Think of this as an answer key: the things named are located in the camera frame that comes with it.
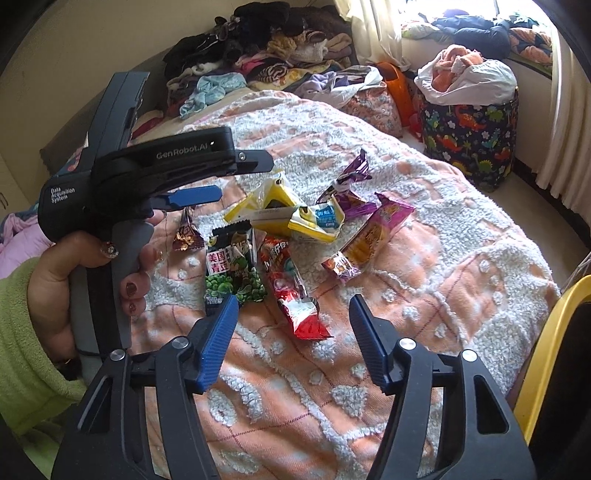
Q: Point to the orange white bed quilt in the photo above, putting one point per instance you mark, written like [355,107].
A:
[459,273]

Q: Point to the yellow round trash bin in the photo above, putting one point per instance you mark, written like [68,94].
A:
[537,377]

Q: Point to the left hand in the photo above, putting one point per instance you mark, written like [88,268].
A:
[48,288]

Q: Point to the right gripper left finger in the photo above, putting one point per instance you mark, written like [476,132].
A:
[107,436]

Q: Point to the purple candy wrapper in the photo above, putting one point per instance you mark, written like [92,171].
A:
[342,189]

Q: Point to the cream curtain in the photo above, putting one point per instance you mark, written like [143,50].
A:
[376,30]
[566,168]

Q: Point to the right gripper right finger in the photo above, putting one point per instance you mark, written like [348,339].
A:
[480,437]

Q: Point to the white bag with clothes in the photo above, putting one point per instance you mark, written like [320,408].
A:
[458,76]

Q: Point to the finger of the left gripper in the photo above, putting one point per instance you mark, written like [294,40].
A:
[253,162]
[187,197]

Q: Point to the clothes on window sill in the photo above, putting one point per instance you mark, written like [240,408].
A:
[497,38]

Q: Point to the pink garment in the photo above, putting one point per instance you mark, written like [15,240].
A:
[21,239]

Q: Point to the cream curtain right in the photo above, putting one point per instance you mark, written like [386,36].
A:
[566,168]

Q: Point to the dinosaur print laundry basket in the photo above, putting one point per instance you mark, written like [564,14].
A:
[480,141]

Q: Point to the pink floral storage bag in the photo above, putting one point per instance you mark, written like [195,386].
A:
[376,106]

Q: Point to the green left sleeve forearm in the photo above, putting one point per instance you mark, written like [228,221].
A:
[33,392]

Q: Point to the green pea snack packet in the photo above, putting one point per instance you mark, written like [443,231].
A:
[230,263]

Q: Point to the cream curtain left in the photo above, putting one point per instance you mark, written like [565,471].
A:
[376,30]

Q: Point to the pink purple snack wrapper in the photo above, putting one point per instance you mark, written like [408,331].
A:
[355,257]

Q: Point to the yellow white snack bag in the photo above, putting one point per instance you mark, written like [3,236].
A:
[275,208]

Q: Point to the light blue garment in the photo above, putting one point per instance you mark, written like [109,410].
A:
[210,89]

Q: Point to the red snack packet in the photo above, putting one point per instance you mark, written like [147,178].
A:
[287,286]

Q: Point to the orange bag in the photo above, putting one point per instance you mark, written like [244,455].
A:
[397,86]

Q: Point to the brown chocolate bar wrapper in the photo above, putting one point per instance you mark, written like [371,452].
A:
[187,237]

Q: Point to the white plastic bag clothes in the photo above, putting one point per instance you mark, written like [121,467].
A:
[336,88]

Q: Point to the pile of clothes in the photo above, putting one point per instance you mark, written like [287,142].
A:
[272,45]

